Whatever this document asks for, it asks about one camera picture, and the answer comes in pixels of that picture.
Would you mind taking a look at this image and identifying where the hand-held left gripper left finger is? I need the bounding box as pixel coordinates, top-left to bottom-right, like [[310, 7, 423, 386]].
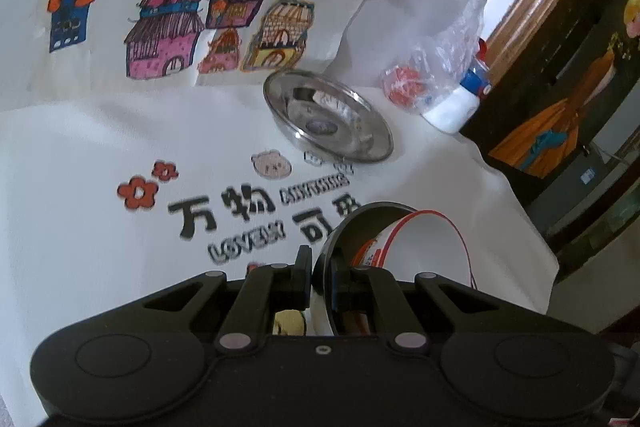
[[127, 246, 313, 354]]

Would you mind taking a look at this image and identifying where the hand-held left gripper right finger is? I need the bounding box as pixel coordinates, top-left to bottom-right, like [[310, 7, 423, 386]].
[[330, 256, 531, 354]]

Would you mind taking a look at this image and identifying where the deep steel bowl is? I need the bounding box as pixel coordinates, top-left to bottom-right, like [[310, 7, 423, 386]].
[[310, 202, 421, 338]]

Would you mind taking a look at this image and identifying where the small white red-rimmed bowl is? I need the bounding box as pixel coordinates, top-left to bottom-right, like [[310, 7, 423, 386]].
[[385, 209, 477, 295]]

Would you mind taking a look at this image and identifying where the white printed table mat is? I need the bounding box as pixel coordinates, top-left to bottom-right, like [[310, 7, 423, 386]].
[[0, 82, 560, 427]]

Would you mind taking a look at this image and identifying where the white and blue bottle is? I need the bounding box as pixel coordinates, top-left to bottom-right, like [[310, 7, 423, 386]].
[[425, 38, 493, 135]]

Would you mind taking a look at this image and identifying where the red item in bag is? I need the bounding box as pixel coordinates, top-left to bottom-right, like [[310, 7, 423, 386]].
[[382, 64, 433, 108]]

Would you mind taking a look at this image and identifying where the dark cabinet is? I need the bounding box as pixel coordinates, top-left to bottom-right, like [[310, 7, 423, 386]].
[[525, 127, 640, 288]]

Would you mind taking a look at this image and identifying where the clear plastic bag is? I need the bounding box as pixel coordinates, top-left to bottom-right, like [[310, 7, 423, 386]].
[[380, 0, 491, 118]]

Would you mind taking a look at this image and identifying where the painting of orange dress figure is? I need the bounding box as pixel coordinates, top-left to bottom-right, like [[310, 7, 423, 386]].
[[490, 0, 640, 180]]

